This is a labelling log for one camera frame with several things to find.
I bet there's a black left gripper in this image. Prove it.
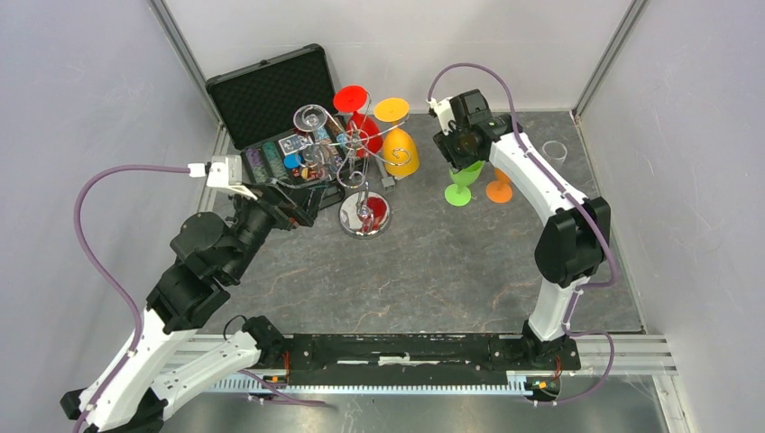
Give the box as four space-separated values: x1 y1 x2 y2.
227 175 330 281

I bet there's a green plastic wine glass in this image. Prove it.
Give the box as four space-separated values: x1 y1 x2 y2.
444 161 484 207

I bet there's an orange plastic wine glass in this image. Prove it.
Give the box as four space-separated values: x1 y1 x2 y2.
484 168 513 204

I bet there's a clear wine glass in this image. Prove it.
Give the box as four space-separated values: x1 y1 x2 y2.
292 104 329 133
540 141 568 169

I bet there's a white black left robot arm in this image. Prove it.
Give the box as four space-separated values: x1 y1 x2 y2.
60 187 323 432

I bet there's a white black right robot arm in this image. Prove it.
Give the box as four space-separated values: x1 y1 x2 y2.
428 89 611 368

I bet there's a yellow plastic wine glass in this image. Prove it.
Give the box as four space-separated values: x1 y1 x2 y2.
373 97 420 180

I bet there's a red plastic wine glass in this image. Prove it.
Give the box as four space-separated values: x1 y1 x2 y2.
333 85 383 158

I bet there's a grey white blue brick toy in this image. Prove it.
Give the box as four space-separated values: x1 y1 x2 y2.
381 173 396 192

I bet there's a black poker chip case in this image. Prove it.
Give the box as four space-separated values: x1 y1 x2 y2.
205 43 350 207

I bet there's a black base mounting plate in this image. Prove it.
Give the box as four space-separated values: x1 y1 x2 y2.
250 333 582 385

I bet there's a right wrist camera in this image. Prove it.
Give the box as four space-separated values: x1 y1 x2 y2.
428 97 456 136

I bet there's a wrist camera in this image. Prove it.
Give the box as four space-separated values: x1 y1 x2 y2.
428 97 456 136
187 154 257 200

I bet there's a chrome wire glass rack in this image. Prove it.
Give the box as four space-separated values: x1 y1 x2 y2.
334 103 392 240

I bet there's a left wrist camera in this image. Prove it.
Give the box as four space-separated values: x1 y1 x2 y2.
187 154 257 200

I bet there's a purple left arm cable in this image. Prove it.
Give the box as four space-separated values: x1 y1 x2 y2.
71 165 327 433

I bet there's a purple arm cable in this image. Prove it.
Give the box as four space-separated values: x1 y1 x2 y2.
71 165 327 433
426 63 618 408

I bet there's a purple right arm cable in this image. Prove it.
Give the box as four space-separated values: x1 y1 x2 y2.
426 63 618 408

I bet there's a slotted cable duct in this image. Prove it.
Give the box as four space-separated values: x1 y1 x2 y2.
207 373 532 397

